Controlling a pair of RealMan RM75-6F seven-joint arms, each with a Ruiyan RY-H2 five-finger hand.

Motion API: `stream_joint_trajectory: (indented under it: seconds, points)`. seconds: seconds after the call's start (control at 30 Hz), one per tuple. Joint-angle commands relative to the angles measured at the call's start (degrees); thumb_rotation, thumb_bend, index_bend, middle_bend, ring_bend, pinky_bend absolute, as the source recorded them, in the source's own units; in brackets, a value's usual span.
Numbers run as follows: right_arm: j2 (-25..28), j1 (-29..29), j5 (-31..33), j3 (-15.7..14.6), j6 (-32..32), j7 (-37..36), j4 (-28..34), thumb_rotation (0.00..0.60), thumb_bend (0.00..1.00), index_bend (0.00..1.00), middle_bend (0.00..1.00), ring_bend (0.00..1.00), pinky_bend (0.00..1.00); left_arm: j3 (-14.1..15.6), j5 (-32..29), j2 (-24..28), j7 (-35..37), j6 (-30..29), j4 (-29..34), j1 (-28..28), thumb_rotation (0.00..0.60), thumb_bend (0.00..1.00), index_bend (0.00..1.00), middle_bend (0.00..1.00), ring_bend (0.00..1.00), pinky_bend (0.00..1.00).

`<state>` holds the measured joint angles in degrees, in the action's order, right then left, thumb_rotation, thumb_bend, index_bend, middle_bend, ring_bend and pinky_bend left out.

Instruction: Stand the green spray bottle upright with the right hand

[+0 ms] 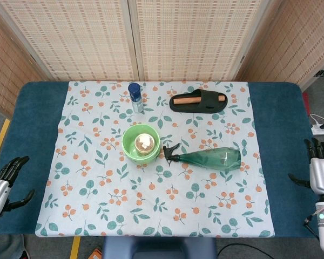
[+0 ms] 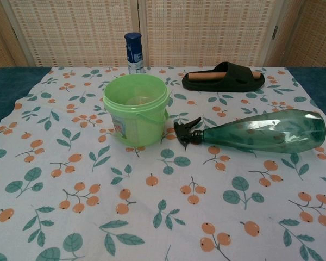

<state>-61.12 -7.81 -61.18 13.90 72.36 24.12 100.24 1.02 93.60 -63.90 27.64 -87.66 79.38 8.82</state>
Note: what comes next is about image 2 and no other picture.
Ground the green transparent spray bottle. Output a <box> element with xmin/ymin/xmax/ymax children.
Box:
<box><xmin>173</xmin><ymin>109</ymin><xmax>326</xmax><ymax>156</ymax></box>

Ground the blue capped aerosol can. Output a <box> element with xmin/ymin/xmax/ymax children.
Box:
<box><xmin>124</xmin><ymin>32</ymin><xmax>147</xmax><ymax>75</ymax></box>

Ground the white floral fruit tablecloth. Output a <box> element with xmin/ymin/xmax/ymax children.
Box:
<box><xmin>0</xmin><ymin>66</ymin><xmax>326</xmax><ymax>261</ymax></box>

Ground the brown wooden cylinder stick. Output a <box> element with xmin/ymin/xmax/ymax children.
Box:
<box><xmin>188</xmin><ymin>71</ymin><xmax>262</xmax><ymax>82</ymax></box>

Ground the dark blue table cover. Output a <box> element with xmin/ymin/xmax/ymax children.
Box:
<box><xmin>0</xmin><ymin>66</ymin><xmax>326</xmax><ymax>135</ymax></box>

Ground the black rubber slipper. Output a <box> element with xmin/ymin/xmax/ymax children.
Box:
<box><xmin>181</xmin><ymin>61</ymin><xmax>266</xmax><ymax>93</ymax></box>

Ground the light green plastic bucket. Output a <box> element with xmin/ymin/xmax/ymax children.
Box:
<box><xmin>102</xmin><ymin>74</ymin><xmax>170</xmax><ymax>148</ymax></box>

